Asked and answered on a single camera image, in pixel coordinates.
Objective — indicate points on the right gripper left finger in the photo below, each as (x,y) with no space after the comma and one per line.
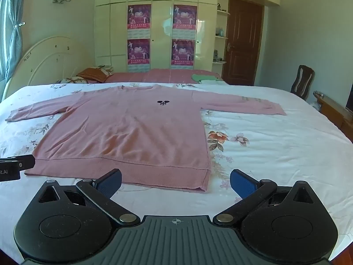
(100,191)

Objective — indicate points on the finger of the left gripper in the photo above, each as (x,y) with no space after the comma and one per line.
(11,167)

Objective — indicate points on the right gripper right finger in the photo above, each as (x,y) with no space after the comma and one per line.
(252,192)

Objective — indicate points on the pink knit sweater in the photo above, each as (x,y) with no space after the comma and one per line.
(154,135)

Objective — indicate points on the white brown patterned pillow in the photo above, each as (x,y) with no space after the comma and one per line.
(73,80)

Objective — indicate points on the wooden tv cabinet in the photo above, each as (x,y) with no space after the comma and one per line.
(337,114)

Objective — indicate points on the cream round headboard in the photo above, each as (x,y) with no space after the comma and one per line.
(50,60)

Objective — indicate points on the orange brown pillow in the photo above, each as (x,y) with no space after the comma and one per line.
(94,74)

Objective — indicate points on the green folded cloth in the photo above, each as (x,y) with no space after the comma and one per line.
(204,77)

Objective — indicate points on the dark wooden chair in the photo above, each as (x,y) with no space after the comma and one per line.
(303,81)

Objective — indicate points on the black television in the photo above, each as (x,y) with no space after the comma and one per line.
(349,104)

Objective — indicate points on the pink checked bedspread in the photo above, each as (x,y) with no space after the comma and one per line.
(175,76)

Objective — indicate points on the lower left purple poster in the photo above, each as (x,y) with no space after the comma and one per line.
(138,51)

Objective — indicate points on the purple poster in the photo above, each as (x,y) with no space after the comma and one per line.
(184,17)
(138,51)
(139,16)
(182,54)

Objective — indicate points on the brown wooden door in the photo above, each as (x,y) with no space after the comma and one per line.
(244,33)

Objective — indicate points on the lower right purple poster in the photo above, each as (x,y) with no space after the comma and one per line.
(182,54)

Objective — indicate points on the blue curtain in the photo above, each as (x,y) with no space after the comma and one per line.
(11,38)

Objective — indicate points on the upper left purple poster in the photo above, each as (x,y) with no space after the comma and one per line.
(139,16)

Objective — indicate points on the upper right purple poster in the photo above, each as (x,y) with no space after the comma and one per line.
(184,17)

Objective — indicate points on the cream wardrobe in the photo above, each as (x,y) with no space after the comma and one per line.
(111,33)

